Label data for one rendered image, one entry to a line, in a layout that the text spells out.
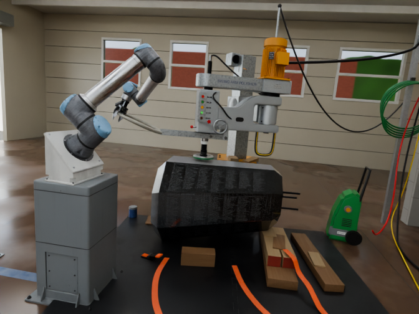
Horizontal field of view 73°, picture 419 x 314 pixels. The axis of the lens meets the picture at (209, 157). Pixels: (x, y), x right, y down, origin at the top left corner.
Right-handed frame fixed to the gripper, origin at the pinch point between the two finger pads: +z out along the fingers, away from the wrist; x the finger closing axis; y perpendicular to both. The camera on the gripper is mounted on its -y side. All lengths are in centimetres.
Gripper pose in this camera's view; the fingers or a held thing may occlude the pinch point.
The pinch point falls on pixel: (115, 119)
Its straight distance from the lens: 278.6
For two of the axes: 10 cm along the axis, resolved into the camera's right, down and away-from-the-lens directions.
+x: 6.7, 2.6, 6.9
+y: 6.0, 3.7, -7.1
